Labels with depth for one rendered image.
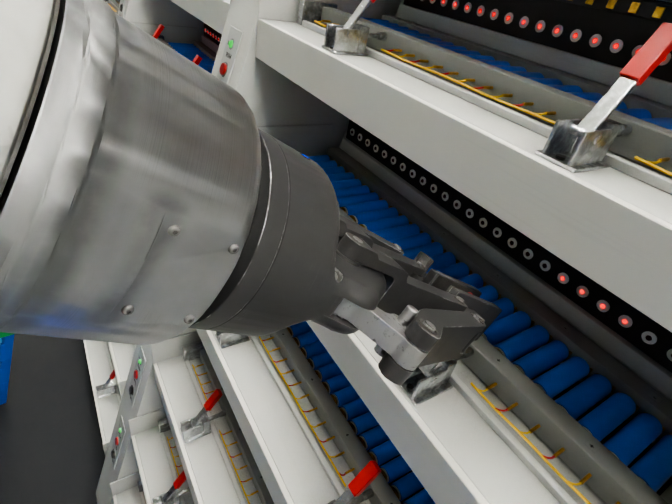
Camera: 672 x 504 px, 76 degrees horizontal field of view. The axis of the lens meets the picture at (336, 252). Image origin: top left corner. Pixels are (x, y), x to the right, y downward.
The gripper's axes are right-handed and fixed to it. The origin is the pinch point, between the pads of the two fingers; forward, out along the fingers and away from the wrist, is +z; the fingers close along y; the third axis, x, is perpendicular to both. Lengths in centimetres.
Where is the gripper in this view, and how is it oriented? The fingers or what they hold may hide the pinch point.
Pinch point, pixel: (455, 306)
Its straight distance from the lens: 30.8
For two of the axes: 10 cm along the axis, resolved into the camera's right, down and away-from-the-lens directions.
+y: 5.1, 5.6, -6.5
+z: 6.5, 2.5, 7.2
